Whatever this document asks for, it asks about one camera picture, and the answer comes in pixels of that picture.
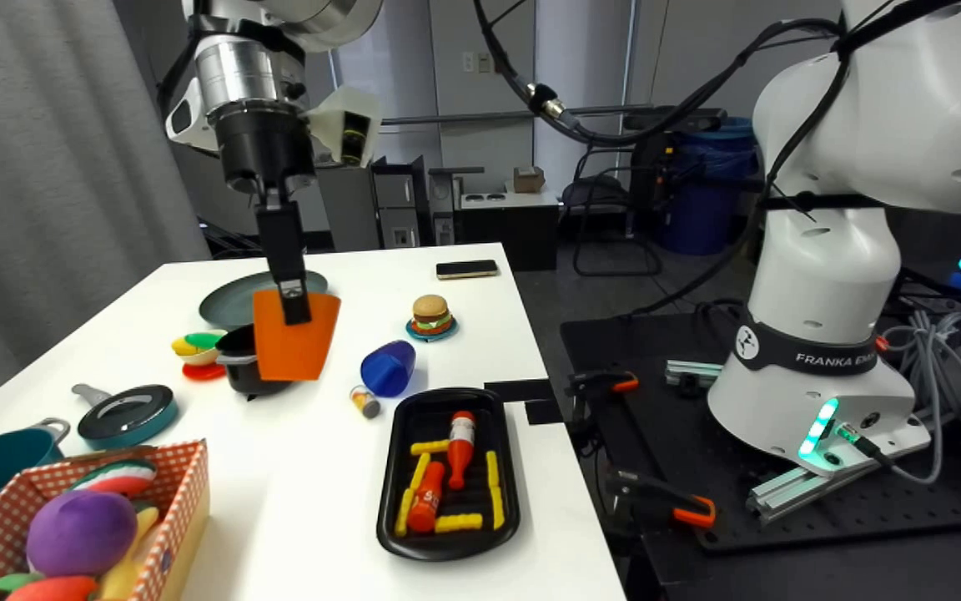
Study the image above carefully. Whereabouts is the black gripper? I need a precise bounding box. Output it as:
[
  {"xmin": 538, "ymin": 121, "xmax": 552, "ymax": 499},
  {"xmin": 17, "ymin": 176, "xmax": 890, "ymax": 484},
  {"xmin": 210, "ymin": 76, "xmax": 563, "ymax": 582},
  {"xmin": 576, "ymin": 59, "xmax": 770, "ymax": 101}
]
[{"xmin": 218, "ymin": 104, "xmax": 313, "ymax": 325}]

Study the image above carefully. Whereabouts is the orange plastic cup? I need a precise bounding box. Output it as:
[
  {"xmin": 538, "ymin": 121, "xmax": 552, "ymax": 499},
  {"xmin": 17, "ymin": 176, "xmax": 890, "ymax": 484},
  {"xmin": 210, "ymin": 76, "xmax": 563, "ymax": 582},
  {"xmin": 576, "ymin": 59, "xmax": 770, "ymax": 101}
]
[{"xmin": 255, "ymin": 286, "xmax": 341, "ymax": 381}]

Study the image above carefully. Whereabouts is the small yellow toy can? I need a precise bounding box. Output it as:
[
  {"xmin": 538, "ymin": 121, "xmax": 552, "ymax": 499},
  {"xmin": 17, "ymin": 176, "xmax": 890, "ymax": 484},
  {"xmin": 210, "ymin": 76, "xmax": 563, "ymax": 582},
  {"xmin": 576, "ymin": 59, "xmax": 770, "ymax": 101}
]
[{"xmin": 351, "ymin": 388, "xmax": 381, "ymax": 417}]

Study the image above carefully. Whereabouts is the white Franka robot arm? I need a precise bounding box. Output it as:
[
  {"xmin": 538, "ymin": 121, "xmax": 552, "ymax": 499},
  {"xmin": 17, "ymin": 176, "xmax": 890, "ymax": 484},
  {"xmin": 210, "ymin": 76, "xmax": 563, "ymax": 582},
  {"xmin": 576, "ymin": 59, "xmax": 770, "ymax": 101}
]
[{"xmin": 163, "ymin": 0, "xmax": 961, "ymax": 476}]

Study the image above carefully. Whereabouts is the blue plastic cup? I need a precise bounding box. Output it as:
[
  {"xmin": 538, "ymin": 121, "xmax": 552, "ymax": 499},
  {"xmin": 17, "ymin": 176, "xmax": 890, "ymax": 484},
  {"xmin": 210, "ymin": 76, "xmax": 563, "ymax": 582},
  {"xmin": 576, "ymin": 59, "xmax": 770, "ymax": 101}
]
[{"xmin": 361, "ymin": 341, "xmax": 416, "ymax": 399}]

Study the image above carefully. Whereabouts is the black plastic tray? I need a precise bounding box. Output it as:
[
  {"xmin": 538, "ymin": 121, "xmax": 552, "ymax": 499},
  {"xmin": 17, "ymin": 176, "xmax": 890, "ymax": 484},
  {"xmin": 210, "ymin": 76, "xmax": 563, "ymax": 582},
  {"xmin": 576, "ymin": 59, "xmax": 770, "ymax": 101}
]
[{"xmin": 378, "ymin": 388, "xmax": 521, "ymax": 561}]

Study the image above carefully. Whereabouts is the grey oval plate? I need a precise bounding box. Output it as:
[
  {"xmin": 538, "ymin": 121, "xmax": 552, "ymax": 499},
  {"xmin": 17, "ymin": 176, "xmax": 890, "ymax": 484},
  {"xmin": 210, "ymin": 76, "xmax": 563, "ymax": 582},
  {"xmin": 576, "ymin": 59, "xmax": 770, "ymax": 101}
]
[{"xmin": 197, "ymin": 270, "xmax": 338, "ymax": 330}]

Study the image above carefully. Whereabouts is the black toy pot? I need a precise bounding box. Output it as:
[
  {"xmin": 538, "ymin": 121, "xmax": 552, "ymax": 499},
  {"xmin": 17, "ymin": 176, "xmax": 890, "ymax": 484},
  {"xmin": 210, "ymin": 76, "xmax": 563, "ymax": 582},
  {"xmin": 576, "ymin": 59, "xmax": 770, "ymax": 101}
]
[{"xmin": 218, "ymin": 325, "xmax": 286, "ymax": 401}]

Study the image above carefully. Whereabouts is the stack of coloured toy plates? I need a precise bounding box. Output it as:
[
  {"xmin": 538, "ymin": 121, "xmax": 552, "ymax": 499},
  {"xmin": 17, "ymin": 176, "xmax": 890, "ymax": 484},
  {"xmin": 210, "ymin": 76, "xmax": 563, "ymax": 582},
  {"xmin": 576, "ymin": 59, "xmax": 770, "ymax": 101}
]
[{"xmin": 169, "ymin": 330, "xmax": 226, "ymax": 381}]

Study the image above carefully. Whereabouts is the small teal plate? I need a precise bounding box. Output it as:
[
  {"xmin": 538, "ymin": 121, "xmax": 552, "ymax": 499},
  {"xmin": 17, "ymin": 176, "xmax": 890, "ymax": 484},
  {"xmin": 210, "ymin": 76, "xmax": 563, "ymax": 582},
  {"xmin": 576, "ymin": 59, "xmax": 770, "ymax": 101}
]
[{"xmin": 403, "ymin": 319, "xmax": 457, "ymax": 341}]

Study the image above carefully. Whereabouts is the black phone on table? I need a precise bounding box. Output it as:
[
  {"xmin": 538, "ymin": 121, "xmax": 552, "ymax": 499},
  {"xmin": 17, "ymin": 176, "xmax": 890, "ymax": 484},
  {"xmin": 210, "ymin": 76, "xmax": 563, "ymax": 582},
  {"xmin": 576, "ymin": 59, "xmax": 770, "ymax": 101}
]
[{"xmin": 438, "ymin": 261, "xmax": 502, "ymax": 282}]

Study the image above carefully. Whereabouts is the toy hamburger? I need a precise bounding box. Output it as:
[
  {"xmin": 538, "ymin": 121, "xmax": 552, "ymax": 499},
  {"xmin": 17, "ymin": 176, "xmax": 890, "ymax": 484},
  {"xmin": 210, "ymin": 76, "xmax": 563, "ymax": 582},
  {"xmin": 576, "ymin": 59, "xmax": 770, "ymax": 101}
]
[{"xmin": 410, "ymin": 295, "xmax": 453, "ymax": 321}]

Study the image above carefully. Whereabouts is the yellow toy fry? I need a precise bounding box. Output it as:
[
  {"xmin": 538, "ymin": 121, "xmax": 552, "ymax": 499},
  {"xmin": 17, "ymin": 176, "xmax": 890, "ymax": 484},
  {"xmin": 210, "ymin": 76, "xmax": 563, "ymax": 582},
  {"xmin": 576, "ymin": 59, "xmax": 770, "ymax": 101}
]
[
  {"xmin": 394, "ymin": 454, "xmax": 429, "ymax": 538},
  {"xmin": 410, "ymin": 442, "xmax": 449, "ymax": 454},
  {"xmin": 433, "ymin": 516, "xmax": 483, "ymax": 535},
  {"xmin": 483, "ymin": 452, "xmax": 503, "ymax": 531}
]

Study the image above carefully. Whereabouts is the large red ketchup bottle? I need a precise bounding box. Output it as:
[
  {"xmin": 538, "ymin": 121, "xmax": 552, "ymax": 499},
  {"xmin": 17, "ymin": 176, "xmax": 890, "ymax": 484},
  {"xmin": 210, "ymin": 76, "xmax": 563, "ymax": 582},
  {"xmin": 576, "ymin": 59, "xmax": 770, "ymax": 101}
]
[{"xmin": 447, "ymin": 410, "xmax": 475, "ymax": 491}]

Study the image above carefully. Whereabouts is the small red sauce bottle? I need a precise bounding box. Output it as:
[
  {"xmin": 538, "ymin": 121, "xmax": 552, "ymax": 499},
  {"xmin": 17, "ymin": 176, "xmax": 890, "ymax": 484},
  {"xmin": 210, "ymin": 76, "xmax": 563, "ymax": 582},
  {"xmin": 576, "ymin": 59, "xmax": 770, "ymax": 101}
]
[{"xmin": 407, "ymin": 462, "xmax": 447, "ymax": 535}]

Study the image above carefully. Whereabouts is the orange black clamp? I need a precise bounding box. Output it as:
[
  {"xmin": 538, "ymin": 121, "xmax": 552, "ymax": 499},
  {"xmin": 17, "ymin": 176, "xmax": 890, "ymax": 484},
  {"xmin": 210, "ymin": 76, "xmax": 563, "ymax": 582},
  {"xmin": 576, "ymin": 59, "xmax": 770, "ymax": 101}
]
[
  {"xmin": 569, "ymin": 372, "xmax": 640, "ymax": 401},
  {"xmin": 607, "ymin": 472, "xmax": 716, "ymax": 531}
]

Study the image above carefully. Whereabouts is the purple plush ball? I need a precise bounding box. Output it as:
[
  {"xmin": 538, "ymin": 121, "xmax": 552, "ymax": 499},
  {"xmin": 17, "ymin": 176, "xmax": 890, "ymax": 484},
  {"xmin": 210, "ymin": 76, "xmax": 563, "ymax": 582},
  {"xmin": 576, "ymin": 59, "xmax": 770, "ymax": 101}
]
[{"xmin": 26, "ymin": 491, "xmax": 138, "ymax": 577}]

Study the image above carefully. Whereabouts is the red checkered food basket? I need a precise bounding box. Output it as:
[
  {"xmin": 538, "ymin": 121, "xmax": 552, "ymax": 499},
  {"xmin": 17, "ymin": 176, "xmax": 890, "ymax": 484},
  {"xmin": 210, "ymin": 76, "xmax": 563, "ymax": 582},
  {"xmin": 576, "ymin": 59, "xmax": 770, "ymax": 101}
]
[{"xmin": 0, "ymin": 442, "xmax": 210, "ymax": 601}]

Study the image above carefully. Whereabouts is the blue barrel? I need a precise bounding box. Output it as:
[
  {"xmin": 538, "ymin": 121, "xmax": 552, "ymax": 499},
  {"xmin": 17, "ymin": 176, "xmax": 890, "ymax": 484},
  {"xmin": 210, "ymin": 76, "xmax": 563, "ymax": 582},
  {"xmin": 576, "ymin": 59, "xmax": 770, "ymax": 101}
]
[{"xmin": 656, "ymin": 117, "xmax": 757, "ymax": 257}]

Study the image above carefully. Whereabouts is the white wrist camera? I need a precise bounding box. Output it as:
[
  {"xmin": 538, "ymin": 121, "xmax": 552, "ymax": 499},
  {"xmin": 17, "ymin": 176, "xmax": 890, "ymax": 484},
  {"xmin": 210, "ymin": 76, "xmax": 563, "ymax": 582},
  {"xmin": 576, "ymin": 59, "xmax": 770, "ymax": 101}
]
[{"xmin": 307, "ymin": 87, "xmax": 384, "ymax": 168}]

